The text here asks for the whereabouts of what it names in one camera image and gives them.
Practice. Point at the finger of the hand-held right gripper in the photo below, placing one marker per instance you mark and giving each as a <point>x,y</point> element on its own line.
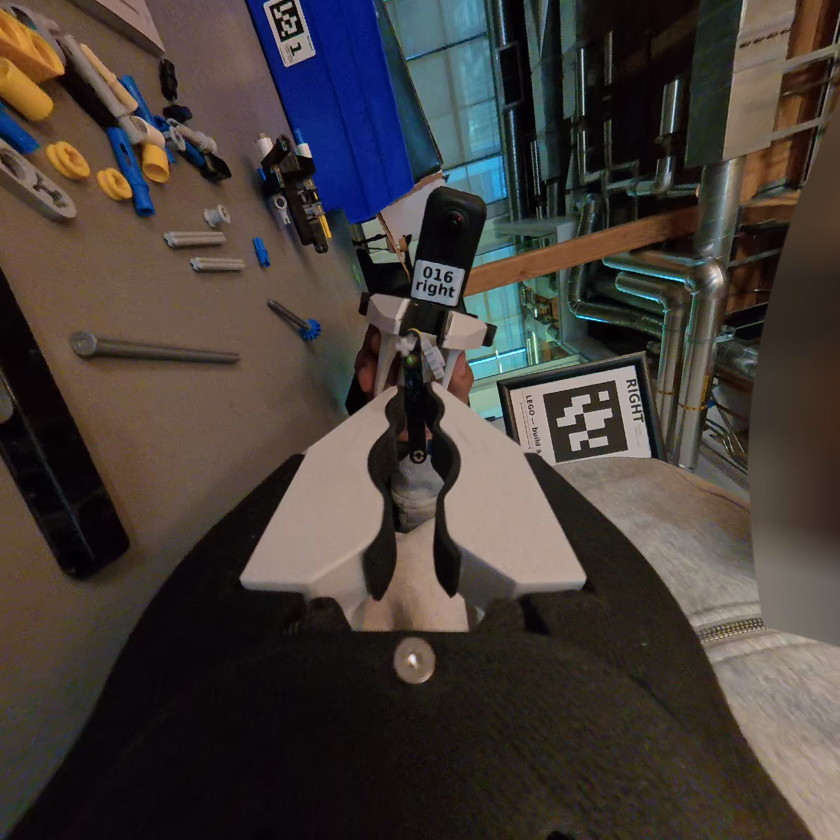
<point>469,331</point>
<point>387,313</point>

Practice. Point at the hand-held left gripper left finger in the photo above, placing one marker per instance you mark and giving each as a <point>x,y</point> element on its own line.
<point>308,518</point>

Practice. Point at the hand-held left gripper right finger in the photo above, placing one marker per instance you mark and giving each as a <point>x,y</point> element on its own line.
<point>518,518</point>

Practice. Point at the grey lego gear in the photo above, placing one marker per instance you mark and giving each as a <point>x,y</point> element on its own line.
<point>433,358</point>

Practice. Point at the black yellow lego assembly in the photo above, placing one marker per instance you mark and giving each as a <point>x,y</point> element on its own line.
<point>413,407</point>

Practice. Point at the blue lego pin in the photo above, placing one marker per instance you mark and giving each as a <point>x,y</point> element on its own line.
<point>262,252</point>

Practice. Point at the large black lego assembly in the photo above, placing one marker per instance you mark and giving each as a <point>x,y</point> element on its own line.
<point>295,190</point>

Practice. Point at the grey lego bush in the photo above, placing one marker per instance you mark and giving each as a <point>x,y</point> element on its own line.
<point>216,216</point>

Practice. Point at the grey lego axle with stop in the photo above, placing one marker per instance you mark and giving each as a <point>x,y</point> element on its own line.
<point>157,350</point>

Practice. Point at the lego instruction booklet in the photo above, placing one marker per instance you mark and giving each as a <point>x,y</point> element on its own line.
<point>131,19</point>

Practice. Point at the pile of loose lego pieces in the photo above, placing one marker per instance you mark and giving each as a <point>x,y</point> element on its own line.
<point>26,92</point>

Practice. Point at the person's right hand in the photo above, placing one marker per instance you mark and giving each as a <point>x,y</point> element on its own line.
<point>369,367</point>

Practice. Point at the grey axle with blue gear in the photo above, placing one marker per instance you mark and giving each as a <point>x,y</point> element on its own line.
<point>292,318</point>

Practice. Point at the framed marker sign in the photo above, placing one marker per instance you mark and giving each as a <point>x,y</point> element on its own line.
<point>584,420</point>

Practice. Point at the wooden beam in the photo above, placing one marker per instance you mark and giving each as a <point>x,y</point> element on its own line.
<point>590,246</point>

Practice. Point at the large glass window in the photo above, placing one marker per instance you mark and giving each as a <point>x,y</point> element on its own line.
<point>453,85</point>

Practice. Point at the blue storage bin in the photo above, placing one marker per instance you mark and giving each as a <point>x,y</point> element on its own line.
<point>328,98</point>

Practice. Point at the metal ventilation pipes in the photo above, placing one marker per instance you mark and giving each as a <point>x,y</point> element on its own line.
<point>709,275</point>

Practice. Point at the black long bar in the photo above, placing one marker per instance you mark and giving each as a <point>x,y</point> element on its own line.
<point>59,426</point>

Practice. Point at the person's grey sweatshirt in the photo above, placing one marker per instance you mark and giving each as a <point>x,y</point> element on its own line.
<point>754,722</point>

